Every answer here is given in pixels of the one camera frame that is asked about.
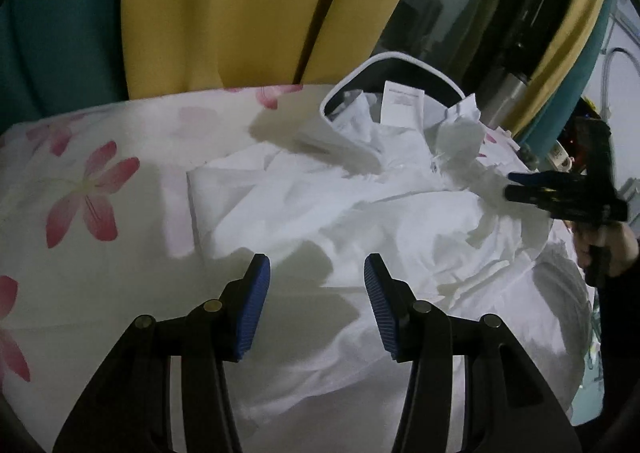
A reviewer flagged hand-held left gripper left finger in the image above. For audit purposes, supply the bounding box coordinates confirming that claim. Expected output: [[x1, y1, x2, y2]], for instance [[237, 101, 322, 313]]
[[52, 253, 271, 453]]

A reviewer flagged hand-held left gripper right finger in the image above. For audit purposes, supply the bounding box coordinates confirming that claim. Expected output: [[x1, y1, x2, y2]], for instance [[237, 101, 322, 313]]
[[364, 253, 583, 453]]

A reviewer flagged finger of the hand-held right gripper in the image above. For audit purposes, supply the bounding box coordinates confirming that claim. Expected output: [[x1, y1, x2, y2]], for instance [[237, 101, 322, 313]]
[[508, 171, 591, 188], [503, 186, 592, 221]]

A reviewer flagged white collared shirt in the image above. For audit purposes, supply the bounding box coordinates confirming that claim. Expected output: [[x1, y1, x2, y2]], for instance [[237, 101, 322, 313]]
[[187, 53, 601, 453]]

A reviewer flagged person's right forearm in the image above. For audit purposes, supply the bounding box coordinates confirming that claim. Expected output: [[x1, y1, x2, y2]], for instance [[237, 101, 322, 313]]
[[597, 258, 640, 434]]

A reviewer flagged person's right hand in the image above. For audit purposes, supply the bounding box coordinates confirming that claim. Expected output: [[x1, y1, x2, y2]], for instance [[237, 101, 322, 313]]
[[571, 220, 640, 280]]

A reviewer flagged teal curtain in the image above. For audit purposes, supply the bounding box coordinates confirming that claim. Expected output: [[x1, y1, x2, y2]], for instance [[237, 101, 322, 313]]
[[520, 0, 618, 166], [0, 0, 132, 131]]

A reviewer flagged stainless steel tumbler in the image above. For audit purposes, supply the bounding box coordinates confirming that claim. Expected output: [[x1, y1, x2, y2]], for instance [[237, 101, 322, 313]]
[[487, 70, 532, 130]]

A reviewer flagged yellow curtain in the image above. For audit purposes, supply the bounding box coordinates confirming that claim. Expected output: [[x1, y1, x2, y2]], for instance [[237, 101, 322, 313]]
[[507, 0, 612, 139], [120, 0, 441, 101]]

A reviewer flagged pink floral bed sheet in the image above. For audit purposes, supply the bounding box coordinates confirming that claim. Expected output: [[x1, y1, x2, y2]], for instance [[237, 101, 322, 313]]
[[0, 82, 603, 453]]

